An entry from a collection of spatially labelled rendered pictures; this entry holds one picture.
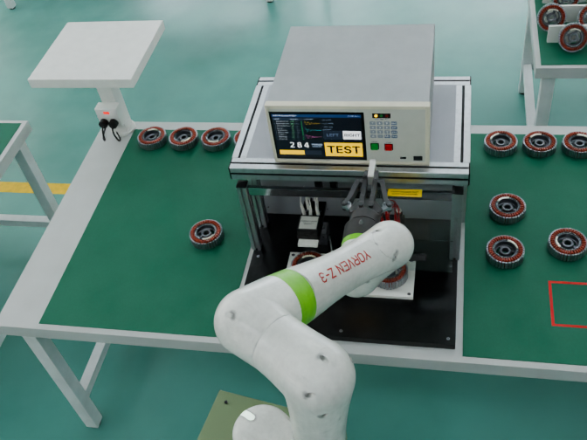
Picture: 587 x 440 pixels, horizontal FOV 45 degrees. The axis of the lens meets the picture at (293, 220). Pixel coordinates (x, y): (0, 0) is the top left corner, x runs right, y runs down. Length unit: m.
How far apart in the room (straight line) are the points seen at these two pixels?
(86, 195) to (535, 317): 1.61
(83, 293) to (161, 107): 2.12
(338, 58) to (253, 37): 2.70
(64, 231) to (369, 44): 1.25
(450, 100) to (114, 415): 1.77
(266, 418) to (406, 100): 0.87
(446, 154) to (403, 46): 0.33
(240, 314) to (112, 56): 1.47
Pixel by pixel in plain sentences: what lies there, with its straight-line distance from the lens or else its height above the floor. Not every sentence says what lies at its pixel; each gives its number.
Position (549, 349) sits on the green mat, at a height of 0.75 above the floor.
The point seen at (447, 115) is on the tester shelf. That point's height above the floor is 1.11.
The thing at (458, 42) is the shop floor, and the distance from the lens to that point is 4.50.
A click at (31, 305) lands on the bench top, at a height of 0.75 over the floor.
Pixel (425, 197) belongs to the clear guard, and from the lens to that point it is 1.98.
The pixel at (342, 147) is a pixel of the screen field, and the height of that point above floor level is 1.17.
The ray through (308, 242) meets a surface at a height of 0.88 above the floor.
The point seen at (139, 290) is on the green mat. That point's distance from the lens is 2.32.
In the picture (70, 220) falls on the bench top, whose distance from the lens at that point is 2.65.
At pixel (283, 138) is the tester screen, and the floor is 1.21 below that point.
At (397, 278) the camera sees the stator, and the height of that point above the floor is 0.82.
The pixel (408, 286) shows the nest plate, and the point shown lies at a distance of 2.13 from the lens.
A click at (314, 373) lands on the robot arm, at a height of 1.49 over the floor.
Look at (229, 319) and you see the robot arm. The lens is 1.22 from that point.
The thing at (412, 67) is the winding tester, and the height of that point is 1.32.
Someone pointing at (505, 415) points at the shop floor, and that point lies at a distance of 2.81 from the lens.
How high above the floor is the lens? 2.47
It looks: 46 degrees down
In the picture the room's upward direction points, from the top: 11 degrees counter-clockwise
